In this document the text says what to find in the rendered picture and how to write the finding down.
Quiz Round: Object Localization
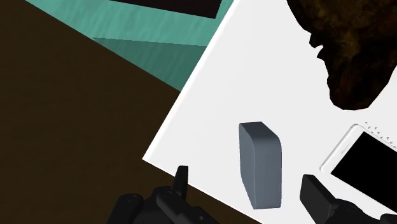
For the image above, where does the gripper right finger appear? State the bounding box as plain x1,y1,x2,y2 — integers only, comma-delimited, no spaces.
299,174,397,224

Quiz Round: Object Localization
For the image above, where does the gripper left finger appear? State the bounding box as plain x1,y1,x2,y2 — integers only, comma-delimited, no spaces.
106,165,219,224

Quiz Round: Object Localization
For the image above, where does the white tablet with black screen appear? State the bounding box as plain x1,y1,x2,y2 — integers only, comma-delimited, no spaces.
319,123,397,213

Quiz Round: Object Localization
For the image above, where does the grey rounded box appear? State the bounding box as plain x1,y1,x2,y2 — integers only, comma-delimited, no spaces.
238,121,282,210

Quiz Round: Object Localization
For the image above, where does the white table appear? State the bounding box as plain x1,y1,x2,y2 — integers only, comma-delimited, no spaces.
142,0,397,224

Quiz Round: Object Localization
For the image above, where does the dark brown rough lump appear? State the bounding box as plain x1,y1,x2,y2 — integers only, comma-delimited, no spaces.
285,0,397,111

